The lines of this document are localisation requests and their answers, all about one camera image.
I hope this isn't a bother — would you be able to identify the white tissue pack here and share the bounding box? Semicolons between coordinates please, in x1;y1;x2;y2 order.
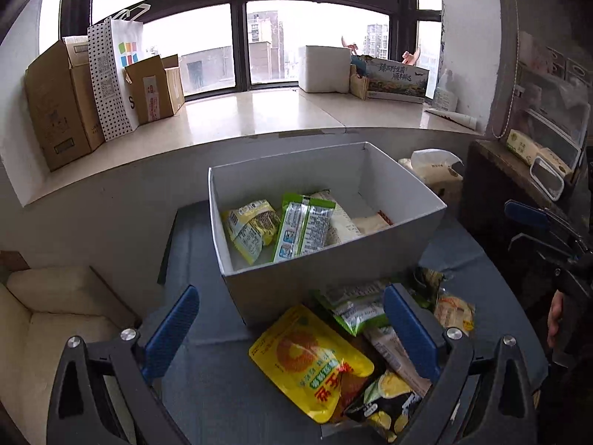
398;148;464;200

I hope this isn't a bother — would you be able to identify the cream leather sofa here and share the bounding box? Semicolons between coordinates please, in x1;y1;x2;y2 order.
0;265;140;445

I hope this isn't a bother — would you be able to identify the clear bread packet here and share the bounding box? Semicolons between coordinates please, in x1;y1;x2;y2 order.
434;293;476;338

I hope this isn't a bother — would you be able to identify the black yellow chips packet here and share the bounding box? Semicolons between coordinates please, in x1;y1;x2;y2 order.
345;370;424;443

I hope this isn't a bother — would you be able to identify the yellow snack pouch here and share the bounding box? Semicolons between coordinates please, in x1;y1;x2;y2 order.
248;304;375;424

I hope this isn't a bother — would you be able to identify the landscape printed carton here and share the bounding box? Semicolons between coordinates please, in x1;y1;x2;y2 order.
364;55;431;103

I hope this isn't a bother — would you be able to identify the white tube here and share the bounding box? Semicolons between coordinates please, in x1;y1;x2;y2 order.
425;108;479;129

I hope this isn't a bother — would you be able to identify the brown cardboard scrap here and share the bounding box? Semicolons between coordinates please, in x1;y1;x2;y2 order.
0;250;31;272

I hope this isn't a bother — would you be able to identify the blue tablecloth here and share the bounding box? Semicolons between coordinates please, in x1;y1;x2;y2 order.
158;199;550;445

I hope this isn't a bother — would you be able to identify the black window frame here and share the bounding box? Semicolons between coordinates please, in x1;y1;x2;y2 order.
59;0;444;100

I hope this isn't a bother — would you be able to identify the dark wooden cabinet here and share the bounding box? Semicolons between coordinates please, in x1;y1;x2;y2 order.
461;138;585;260

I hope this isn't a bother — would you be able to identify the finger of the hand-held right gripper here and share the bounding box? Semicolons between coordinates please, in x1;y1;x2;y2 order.
507;233;580;255
504;199;590;260

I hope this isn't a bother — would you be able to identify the small brown paper box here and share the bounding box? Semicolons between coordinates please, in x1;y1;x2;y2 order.
348;65;369;100

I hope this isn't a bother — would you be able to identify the grey stitched leather panel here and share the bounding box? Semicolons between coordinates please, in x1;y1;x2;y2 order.
488;0;522;141

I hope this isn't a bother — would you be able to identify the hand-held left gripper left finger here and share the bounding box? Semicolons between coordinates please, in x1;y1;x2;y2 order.
46;285;201;445

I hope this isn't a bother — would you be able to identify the green white snack packet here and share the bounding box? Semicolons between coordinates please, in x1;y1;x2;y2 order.
272;192;337;264
314;280;394;337

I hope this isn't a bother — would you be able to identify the large brown cardboard box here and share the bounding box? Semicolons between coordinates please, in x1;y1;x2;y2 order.
24;36;106;172

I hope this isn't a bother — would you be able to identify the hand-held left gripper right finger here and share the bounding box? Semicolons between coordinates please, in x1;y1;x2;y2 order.
384;284;542;445

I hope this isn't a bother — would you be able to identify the clear plastic drawer organizer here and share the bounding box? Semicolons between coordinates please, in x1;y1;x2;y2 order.
512;32;593;170

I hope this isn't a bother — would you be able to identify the beige snack packet red corner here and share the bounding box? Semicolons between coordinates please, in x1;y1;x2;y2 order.
352;210;394;236

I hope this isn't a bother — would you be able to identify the yellow green snack packet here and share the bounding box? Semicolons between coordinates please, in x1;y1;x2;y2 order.
222;199;282;266

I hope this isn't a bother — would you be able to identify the white cardboard box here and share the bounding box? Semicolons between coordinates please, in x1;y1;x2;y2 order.
208;141;448;332

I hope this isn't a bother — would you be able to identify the cream green tissue pack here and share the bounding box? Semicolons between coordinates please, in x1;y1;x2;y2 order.
505;128;573;178

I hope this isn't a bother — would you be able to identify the white plastic bottle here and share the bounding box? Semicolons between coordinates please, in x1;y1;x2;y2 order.
431;69;458;112

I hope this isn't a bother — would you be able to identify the white pink snack packet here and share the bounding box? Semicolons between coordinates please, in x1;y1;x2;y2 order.
362;325;433;397

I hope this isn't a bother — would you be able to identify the person's right hand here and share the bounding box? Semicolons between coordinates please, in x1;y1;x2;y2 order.
547;291;565;349

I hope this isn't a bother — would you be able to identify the small brown cardboard box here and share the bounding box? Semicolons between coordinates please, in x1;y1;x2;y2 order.
124;54;186;126

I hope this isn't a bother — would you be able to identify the polka dot paper bag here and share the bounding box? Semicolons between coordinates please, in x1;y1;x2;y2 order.
87;4;151;142

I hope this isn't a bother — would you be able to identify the white foam box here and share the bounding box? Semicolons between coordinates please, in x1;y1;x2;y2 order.
297;45;354;94

